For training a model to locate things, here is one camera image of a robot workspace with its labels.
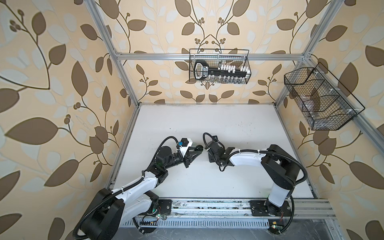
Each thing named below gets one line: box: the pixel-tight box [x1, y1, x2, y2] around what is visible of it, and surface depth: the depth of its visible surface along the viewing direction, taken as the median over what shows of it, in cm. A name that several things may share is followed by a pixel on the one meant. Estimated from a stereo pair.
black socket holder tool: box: [194, 60, 251, 83], surface depth 86 cm
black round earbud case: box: [194, 144, 204, 151], surface depth 76 cm
